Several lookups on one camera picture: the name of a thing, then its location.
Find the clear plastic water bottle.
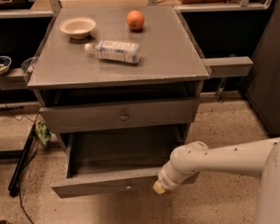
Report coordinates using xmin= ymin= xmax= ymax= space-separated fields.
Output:
xmin=84 ymin=40 xmax=140 ymax=63

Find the grey drawer cabinet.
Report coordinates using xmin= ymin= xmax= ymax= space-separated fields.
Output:
xmin=26 ymin=5 xmax=211 ymax=179

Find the orange fruit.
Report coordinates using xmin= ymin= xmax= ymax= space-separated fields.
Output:
xmin=126 ymin=10 xmax=145 ymax=31

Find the clear plastic container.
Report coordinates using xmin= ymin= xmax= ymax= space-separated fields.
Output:
xmin=21 ymin=57 xmax=38 ymax=83

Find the dark grey side cabinet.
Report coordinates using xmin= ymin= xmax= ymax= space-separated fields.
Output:
xmin=245 ymin=0 xmax=280 ymax=135

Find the black floor bar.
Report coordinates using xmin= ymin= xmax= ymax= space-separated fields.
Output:
xmin=7 ymin=125 xmax=35 ymax=197

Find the blue patterned bowl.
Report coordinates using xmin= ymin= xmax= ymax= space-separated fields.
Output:
xmin=0 ymin=56 xmax=12 ymax=76

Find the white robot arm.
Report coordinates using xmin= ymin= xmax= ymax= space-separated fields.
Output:
xmin=153 ymin=137 xmax=280 ymax=224

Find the green chip bag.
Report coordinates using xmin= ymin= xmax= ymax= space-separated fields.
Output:
xmin=35 ymin=121 xmax=51 ymax=147

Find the grey drawer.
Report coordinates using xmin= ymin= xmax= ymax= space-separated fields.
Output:
xmin=52 ymin=125 xmax=187 ymax=198
xmin=40 ymin=98 xmax=199 ymax=133

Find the black cable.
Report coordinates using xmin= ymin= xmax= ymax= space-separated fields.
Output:
xmin=0 ymin=77 xmax=41 ymax=224

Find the white paper bowl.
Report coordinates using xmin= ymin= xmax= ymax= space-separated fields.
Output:
xmin=59 ymin=17 xmax=96 ymax=39

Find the grey side shelf beam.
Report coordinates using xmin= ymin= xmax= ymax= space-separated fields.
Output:
xmin=202 ymin=56 xmax=253 ymax=78

